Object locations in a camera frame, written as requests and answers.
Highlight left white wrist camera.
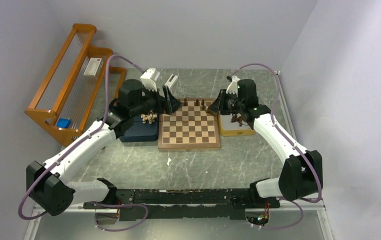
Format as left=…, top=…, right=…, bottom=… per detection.
left=140, top=68, right=161, bottom=92

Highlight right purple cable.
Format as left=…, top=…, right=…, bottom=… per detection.
left=231, top=63, right=324, bottom=230

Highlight wooden chess board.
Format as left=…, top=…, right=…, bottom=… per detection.
left=158, top=97, right=221, bottom=152

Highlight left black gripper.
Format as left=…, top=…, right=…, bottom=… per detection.
left=130, top=83, right=183, bottom=117

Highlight white plastic clip device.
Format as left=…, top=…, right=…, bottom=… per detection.
left=164, top=74, right=179, bottom=90

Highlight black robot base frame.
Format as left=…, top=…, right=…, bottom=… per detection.
left=84, top=188, right=281, bottom=222

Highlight blue plastic tray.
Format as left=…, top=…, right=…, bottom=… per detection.
left=119, top=115, right=159, bottom=143

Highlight white red small box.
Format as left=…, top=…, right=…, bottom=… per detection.
left=83, top=57, right=103, bottom=78

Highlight light wooden chess pieces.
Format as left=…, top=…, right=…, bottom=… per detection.
left=140, top=111, right=158, bottom=125

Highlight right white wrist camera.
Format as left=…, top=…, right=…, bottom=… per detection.
left=226, top=75, right=240, bottom=96

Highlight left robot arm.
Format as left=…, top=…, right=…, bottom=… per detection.
left=26, top=79, right=182, bottom=216

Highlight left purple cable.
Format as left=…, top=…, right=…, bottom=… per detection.
left=18, top=54, right=145, bottom=221

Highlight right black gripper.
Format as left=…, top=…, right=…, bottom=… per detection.
left=207, top=89, right=244, bottom=116

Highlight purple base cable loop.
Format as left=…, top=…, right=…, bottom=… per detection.
left=94, top=203, right=150, bottom=233

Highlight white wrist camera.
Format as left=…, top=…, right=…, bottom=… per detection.
left=140, top=68, right=161, bottom=92
left=226, top=75, right=240, bottom=96

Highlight dark chess pieces pile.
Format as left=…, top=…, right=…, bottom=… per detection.
left=230, top=114, right=244, bottom=127

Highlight orange wooden rack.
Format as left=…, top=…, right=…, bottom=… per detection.
left=24, top=23, right=113, bottom=147

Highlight blue small box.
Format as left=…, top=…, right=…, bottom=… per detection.
left=56, top=118, right=72, bottom=129

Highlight yellow metal tin tray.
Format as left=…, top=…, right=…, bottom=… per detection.
left=217, top=114, right=256, bottom=137

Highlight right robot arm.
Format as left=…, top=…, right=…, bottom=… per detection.
left=207, top=75, right=323, bottom=207

